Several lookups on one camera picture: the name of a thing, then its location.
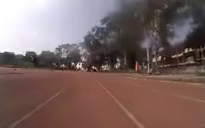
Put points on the row of trees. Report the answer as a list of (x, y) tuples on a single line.
[(133, 36)]

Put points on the pale pole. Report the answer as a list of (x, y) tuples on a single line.
[(148, 60)]

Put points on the red running track surface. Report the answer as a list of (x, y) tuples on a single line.
[(80, 106)]

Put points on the grass strip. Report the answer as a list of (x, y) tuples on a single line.
[(176, 78)]

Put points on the multi-storey pale building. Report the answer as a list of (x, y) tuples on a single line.
[(190, 55)]

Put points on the low grey wall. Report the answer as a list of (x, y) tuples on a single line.
[(190, 69)]

